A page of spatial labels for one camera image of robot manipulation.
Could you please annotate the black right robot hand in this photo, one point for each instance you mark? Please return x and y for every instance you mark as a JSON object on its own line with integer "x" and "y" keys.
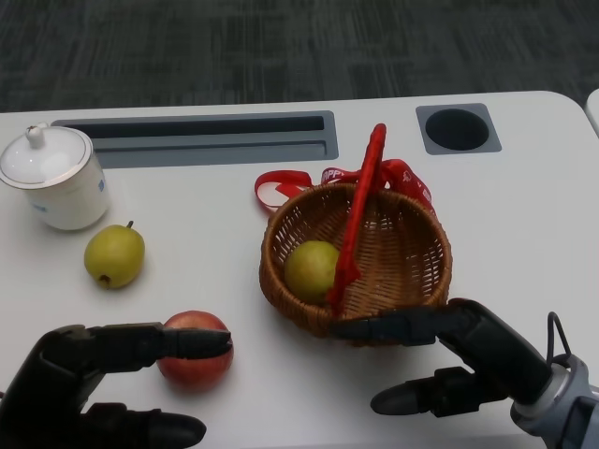
{"x": 491, "y": 346}

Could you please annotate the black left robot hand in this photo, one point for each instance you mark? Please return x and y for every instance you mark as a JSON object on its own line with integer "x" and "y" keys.
{"x": 56, "y": 365}

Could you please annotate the red apple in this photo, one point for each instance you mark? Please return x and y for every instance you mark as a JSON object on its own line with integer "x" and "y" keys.
{"x": 196, "y": 376}

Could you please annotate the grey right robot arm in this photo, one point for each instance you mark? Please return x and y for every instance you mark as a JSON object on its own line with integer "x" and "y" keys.
{"x": 547, "y": 402}

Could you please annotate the yellow-green pear with stem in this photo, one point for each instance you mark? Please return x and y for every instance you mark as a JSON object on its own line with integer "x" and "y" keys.
{"x": 114, "y": 255}

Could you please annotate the white ceramic cup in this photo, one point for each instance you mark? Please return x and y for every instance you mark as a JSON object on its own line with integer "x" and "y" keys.
{"x": 70, "y": 201}

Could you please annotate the white cup lid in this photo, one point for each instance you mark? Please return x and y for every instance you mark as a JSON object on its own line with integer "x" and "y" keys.
{"x": 47, "y": 159}

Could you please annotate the grey round cup holder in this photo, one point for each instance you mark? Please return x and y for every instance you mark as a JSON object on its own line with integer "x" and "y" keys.
{"x": 456, "y": 128}

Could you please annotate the white neighbouring table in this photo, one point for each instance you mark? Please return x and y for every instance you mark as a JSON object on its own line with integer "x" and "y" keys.
{"x": 594, "y": 112}

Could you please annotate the grey table slot tray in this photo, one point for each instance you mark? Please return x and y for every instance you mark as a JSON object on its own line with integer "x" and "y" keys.
{"x": 210, "y": 149}

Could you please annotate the red printed ribbon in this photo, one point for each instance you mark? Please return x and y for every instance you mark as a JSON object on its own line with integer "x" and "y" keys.
{"x": 281, "y": 175}

